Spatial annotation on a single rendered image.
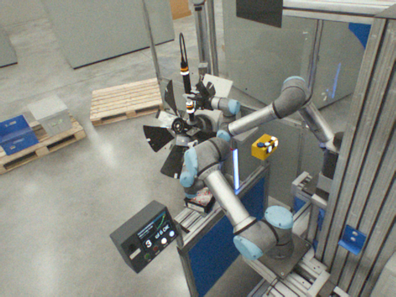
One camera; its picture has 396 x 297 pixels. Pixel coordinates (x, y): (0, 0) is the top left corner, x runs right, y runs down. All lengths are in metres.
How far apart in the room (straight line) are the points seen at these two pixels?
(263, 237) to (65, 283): 2.05
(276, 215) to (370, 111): 0.56
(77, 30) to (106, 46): 0.67
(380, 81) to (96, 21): 6.51
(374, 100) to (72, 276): 2.61
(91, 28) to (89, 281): 5.42
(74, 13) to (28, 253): 4.98
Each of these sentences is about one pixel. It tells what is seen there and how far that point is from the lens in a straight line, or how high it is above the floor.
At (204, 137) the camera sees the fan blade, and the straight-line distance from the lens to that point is 1.83.
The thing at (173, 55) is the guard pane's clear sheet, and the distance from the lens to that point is 2.93.
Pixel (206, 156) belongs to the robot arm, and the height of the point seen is 1.46.
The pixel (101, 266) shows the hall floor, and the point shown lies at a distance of 2.86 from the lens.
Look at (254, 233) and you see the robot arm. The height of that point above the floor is 1.27.
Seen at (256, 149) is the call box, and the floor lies 1.05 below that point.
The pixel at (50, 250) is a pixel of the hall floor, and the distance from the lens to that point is 3.20.
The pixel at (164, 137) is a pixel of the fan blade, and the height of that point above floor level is 1.08.
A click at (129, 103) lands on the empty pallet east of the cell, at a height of 0.14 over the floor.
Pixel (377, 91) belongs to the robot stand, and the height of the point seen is 1.84.
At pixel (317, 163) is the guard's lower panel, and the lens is 2.41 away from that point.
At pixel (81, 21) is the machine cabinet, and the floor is 0.92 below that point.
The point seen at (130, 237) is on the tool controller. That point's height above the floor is 1.25.
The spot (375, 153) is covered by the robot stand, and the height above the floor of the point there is 1.64.
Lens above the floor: 2.26
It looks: 38 degrees down
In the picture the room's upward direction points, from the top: 8 degrees counter-clockwise
